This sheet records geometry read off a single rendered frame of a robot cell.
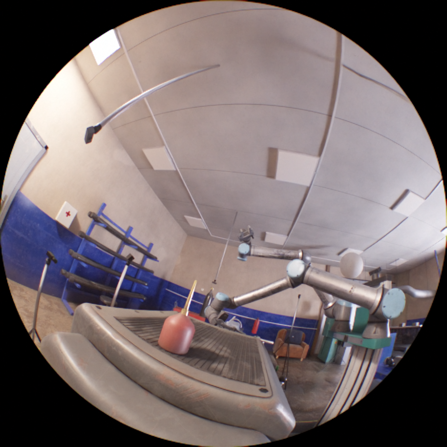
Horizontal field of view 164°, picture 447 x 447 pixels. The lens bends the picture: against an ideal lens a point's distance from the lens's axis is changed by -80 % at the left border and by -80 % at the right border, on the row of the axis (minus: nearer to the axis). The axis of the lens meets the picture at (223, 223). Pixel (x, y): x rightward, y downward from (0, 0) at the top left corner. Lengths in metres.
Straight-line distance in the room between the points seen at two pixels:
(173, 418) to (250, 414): 0.10
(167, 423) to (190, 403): 0.06
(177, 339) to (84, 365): 0.18
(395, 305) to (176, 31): 2.79
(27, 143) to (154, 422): 3.15
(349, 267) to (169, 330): 4.52
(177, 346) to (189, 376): 0.07
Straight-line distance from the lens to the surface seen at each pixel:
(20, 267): 3.38
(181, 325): 0.32
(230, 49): 1.99
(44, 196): 3.14
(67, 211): 3.14
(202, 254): 6.07
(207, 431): 0.26
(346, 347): 5.48
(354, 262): 4.61
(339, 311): 1.47
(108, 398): 0.26
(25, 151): 3.11
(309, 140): 2.20
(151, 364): 0.30
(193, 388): 0.28
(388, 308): 0.90
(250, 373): 0.35
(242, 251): 1.27
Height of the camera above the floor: 1.48
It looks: 26 degrees up
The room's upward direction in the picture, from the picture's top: 19 degrees clockwise
